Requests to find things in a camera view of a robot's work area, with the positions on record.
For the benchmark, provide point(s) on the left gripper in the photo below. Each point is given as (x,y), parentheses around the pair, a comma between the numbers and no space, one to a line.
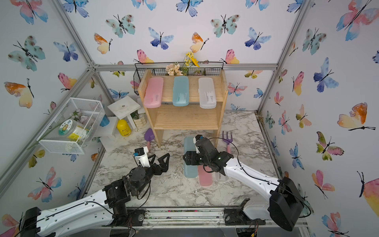
(163,168)

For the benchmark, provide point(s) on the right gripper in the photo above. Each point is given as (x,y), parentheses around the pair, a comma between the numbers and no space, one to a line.
(192,161)

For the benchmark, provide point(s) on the teal pencil case shelf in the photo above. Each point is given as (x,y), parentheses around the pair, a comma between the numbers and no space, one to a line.
(181,91)
(190,169)

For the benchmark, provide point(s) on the pink pencil case shelf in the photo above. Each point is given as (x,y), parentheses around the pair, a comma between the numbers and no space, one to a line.
(153,93)
(205,176)

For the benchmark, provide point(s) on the teal pencil case top shelf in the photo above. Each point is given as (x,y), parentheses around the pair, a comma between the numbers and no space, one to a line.
(181,91)

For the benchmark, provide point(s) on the pink pencil case top shelf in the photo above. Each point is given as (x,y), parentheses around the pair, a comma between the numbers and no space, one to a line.
(153,93)

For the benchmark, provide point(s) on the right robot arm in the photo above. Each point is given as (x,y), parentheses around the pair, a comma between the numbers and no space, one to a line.
(285,204)

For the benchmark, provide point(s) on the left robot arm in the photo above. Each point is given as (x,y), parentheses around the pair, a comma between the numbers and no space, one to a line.
(106,207)

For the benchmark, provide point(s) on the wooden two-tier shelf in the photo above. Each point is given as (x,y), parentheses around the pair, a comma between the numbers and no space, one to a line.
(191,117)

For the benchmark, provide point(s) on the white pencil case top shelf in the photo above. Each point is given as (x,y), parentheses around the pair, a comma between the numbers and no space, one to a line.
(207,94)

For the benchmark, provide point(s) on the purple toy trowel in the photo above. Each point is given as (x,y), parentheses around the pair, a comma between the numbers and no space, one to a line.
(149,136)

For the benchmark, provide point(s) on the purple toy garden fork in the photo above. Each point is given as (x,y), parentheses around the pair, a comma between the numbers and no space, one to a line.
(227,137)

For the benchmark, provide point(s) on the small potted plant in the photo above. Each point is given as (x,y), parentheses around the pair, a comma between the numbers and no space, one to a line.
(139,119)

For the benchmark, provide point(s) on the yellow bottle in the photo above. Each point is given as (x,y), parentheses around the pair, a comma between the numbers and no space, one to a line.
(123,128)

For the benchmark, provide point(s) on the small white stool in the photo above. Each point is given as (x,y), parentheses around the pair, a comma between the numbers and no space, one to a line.
(123,108)

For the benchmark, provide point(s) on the artificial flowers bunch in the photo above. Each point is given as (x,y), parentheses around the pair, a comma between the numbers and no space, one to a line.
(182,69)

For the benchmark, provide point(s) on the clear jar with colourful label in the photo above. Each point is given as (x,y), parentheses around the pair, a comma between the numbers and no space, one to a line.
(73,130)

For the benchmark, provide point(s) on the artificial flower stem in basket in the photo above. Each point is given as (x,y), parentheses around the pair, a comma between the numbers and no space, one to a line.
(51,141)

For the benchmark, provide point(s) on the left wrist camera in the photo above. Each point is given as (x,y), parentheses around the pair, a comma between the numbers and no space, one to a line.
(141,156)

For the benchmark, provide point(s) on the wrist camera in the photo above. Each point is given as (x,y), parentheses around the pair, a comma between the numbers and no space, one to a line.
(199,140)
(141,156)

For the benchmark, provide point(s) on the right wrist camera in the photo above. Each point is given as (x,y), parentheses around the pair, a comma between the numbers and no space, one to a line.
(199,140)

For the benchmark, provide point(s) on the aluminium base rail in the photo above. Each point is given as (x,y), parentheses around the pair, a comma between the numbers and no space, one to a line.
(193,217)

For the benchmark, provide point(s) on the white mesh wall basket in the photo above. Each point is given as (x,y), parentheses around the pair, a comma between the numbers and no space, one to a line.
(92,113)

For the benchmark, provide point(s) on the black wire basket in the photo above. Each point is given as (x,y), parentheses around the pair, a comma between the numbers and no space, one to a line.
(207,68)

